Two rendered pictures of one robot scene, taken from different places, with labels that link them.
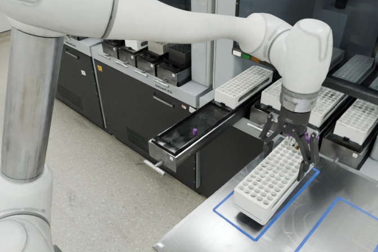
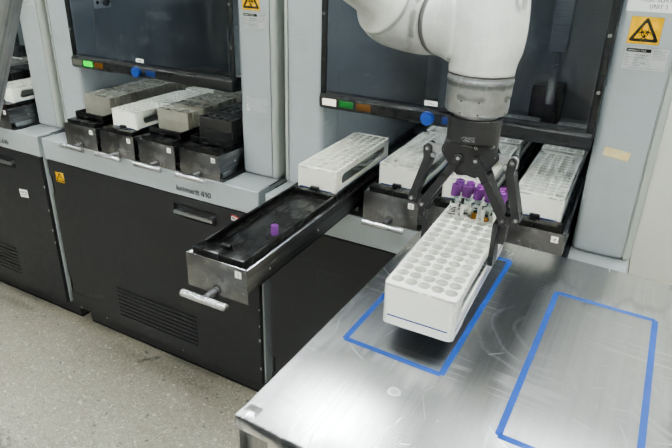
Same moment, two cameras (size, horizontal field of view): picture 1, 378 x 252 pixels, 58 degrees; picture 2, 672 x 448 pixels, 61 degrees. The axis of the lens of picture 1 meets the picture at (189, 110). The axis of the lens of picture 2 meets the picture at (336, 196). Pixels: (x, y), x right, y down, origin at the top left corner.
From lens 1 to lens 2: 29 cm
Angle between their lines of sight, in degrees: 17
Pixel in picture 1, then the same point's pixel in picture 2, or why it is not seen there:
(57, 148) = not seen: outside the picture
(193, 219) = (311, 357)
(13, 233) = not seen: outside the picture
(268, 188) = (447, 273)
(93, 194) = (51, 430)
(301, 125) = (488, 149)
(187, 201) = not seen: hidden behind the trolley
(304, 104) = (495, 101)
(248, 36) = not seen: outside the picture
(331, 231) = (566, 341)
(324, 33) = not seen: outside the picture
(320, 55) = (518, 0)
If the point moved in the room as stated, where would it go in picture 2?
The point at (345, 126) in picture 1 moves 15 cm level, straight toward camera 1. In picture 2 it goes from (529, 194) to (532, 225)
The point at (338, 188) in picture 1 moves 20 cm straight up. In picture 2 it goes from (551, 280) to (574, 167)
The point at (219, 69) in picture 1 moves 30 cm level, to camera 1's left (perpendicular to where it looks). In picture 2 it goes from (297, 140) to (176, 147)
